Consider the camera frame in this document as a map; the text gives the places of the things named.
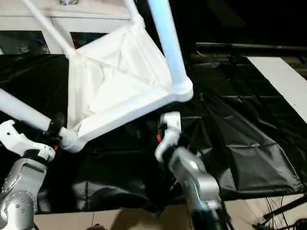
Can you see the white plastic table leg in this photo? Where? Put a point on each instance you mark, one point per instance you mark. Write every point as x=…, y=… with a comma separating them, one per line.
x=48, y=26
x=134, y=12
x=24, y=112
x=168, y=43

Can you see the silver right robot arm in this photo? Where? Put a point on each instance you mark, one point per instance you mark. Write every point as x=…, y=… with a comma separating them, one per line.
x=196, y=177

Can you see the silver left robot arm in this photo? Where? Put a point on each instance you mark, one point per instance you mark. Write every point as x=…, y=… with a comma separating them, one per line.
x=21, y=187

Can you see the black work mat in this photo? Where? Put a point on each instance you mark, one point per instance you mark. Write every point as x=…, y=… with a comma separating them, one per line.
x=239, y=131

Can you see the white glass door cabinet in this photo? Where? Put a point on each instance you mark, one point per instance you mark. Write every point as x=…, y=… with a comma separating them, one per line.
x=84, y=22

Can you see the small grey patterned ornament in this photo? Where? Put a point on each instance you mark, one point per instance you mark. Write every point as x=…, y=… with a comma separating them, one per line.
x=68, y=2

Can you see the long black rod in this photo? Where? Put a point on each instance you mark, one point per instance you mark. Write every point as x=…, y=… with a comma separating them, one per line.
x=251, y=46

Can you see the flat white board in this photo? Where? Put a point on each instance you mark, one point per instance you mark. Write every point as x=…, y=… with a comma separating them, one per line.
x=280, y=79

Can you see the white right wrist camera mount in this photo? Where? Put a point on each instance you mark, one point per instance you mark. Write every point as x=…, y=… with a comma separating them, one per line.
x=171, y=134

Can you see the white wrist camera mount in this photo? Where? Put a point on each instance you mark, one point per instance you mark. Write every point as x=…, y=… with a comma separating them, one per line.
x=14, y=139
x=171, y=134

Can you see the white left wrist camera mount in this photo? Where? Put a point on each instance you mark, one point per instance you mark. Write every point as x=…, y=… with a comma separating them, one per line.
x=14, y=139

